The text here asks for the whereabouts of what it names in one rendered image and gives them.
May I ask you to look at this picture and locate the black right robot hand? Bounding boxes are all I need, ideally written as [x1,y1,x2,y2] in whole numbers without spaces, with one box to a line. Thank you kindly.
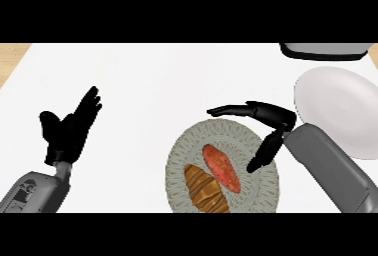
[205,100,298,174]

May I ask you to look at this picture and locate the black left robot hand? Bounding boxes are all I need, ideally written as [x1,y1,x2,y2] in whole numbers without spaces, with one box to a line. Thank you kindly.
[38,85,105,167]

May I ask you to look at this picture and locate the white round plate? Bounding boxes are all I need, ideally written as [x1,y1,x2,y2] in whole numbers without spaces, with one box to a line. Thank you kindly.
[292,65,378,161]

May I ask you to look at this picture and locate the grey woven oval placemat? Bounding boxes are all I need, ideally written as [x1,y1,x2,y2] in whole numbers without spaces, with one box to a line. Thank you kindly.
[164,118,281,214]

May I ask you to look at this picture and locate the red sweet potato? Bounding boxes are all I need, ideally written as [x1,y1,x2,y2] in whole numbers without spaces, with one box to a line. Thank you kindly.
[202,143,242,194]

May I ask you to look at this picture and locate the grey appliance with black base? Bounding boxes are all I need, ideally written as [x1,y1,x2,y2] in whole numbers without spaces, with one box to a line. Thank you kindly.
[278,42,371,62]

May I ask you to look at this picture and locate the brown croissant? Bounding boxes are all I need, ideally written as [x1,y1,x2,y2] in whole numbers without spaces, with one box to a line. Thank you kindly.
[183,163,232,214]

